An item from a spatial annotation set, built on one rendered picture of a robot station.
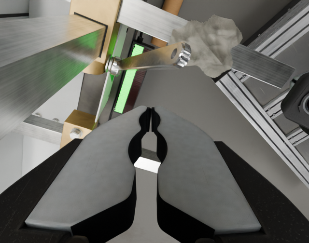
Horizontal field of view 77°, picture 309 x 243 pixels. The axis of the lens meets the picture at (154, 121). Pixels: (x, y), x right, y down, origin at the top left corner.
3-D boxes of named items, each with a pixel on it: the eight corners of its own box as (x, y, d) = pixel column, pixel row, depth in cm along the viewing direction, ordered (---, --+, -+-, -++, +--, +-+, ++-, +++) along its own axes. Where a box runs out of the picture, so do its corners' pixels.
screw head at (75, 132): (83, 129, 34) (81, 133, 33) (81, 139, 35) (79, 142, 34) (71, 126, 34) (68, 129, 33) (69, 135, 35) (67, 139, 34)
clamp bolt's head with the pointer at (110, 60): (125, 70, 40) (124, 58, 26) (121, 81, 40) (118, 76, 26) (116, 66, 40) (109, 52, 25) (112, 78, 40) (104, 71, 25)
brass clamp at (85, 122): (102, 117, 39) (95, 131, 34) (89, 164, 45) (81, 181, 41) (71, 107, 38) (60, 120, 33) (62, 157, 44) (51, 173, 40)
